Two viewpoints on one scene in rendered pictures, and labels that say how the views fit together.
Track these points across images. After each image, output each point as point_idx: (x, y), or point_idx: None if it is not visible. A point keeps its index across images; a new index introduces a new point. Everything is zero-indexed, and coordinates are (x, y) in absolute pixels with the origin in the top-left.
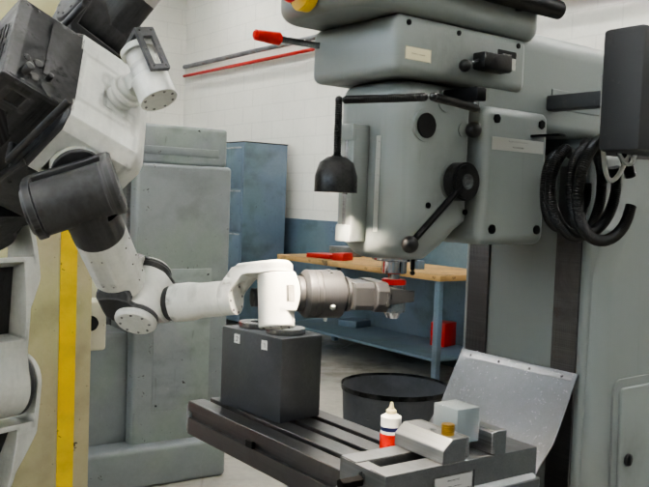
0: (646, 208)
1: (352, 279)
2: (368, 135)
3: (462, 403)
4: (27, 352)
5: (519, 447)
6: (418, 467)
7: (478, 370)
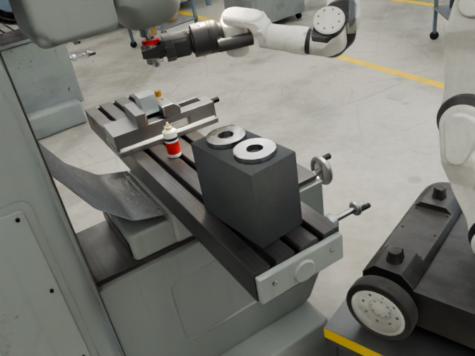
0: None
1: (179, 36)
2: None
3: (140, 95)
4: (444, 90)
5: (113, 122)
6: (179, 99)
7: (58, 174)
